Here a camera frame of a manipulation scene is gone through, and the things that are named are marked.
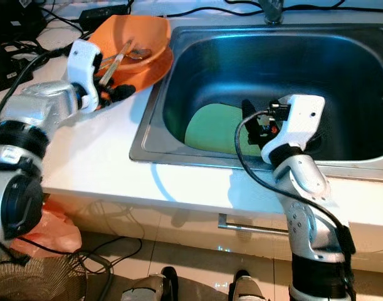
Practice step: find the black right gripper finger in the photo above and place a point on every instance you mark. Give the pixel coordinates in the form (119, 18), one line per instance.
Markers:
(249, 116)

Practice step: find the orange plastic plate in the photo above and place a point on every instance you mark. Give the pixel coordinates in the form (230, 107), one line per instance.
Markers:
(150, 72)

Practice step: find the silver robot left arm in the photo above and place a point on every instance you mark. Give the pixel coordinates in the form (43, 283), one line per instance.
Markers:
(28, 106)

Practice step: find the green plate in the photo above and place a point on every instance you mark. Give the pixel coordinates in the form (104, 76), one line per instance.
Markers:
(216, 132)

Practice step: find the metal spoon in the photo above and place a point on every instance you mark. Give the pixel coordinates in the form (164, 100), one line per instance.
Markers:
(138, 54)

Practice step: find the stainless steel sink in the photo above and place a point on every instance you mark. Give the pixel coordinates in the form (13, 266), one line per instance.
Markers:
(247, 69)

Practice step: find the orange plastic bowl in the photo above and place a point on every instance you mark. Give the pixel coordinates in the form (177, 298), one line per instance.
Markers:
(144, 31)

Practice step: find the black power adapter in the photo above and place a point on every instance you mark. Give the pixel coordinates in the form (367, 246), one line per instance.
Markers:
(103, 17)

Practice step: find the black power strip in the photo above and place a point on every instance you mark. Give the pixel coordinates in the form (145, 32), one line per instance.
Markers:
(9, 72)

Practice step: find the metal faucet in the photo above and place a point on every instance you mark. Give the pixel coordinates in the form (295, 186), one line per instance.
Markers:
(270, 11)

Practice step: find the white base cabinet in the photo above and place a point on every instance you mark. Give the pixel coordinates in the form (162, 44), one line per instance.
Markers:
(153, 226)

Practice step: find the orange plastic bag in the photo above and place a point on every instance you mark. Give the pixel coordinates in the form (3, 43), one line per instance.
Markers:
(53, 232)

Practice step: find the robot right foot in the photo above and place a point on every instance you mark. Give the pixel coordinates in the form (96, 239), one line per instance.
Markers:
(247, 290)

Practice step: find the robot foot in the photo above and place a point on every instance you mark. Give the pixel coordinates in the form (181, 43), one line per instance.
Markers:
(150, 288)
(247, 290)

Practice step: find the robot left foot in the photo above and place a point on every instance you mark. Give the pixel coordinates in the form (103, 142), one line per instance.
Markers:
(150, 288)

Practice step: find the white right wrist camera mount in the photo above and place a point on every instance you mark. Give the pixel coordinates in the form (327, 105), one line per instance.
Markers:
(301, 119)

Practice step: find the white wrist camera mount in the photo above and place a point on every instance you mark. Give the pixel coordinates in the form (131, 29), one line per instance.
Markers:
(81, 63)
(301, 119)

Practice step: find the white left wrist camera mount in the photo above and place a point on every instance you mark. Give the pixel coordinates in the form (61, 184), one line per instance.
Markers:
(81, 63)

